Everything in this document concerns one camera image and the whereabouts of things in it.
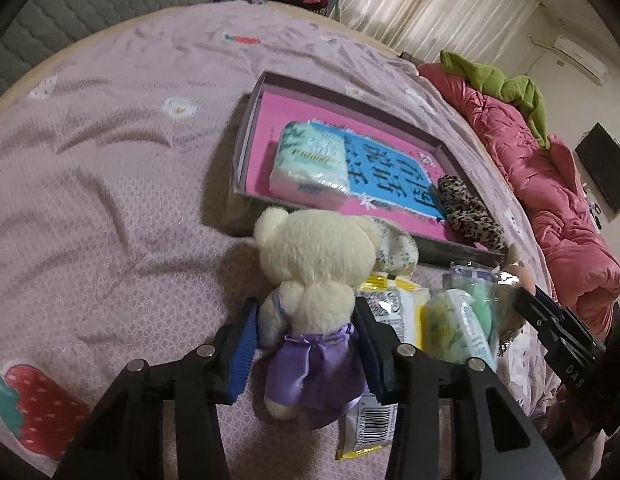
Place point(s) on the black television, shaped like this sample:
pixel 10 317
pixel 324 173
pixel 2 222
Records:
pixel 604 165

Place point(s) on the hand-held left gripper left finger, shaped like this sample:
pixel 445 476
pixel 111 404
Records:
pixel 242 347

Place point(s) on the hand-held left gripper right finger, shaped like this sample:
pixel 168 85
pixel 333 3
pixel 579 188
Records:
pixel 377 355

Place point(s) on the cream teddy bear purple skirt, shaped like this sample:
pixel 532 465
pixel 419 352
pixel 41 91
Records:
pixel 310 260

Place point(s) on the green tissue pack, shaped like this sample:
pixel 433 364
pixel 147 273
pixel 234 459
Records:
pixel 449 330
pixel 310 160

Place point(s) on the purple printed bed sheet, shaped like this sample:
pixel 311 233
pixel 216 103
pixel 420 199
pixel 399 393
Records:
pixel 115 185

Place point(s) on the yellow white wet wipes packet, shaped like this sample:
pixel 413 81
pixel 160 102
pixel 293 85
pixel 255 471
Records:
pixel 394 305

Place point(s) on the floral fabric pouch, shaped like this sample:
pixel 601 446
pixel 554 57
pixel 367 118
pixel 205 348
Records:
pixel 399 252

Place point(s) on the green sponge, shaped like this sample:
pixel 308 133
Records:
pixel 482 305

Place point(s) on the white air conditioner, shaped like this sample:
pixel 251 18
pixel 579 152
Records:
pixel 579 55

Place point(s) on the green quilt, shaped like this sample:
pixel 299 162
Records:
pixel 489 80

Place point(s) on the cream curtain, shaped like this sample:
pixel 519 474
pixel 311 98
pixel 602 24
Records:
pixel 439 5

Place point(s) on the peach plush toy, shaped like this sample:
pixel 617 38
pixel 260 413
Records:
pixel 522 277

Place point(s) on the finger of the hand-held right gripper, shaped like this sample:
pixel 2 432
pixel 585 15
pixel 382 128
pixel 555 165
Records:
pixel 554 325

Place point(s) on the grey box pink inside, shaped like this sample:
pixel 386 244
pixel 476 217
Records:
pixel 389 125

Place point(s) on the leopard print cloth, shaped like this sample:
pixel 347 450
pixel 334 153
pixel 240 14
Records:
pixel 464 210

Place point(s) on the pink quilt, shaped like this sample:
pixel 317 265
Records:
pixel 539 185

